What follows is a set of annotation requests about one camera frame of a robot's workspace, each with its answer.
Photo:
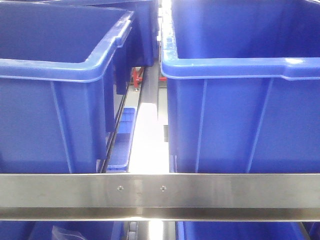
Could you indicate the near blue bin left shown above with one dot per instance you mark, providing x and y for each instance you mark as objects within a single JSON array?
[{"x": 58, "y": 85}]

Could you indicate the steel shelf front rail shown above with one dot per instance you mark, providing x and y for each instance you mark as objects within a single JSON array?
[{"x": 170, "y": 197}]

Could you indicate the near blue bin right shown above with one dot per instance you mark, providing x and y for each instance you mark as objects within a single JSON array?
[{"x": 243, "y": 85}]

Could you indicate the red metal frame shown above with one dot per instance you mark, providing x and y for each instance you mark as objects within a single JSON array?
[{"x": 137, "y": 78}]

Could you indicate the lower blue bin left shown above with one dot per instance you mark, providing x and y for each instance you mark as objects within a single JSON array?
[{"x": 61, "y": 230}]

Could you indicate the blue bin on lower level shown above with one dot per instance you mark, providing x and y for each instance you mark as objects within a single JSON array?
[{"x": 120, "y": 155}]

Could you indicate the blue bin behind left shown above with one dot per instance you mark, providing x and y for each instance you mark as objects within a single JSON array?
[{"x": 143, "y": 49}]

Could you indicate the lower blue bin right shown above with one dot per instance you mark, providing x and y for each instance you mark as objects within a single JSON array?
[{"x": 201, "y": 230}]

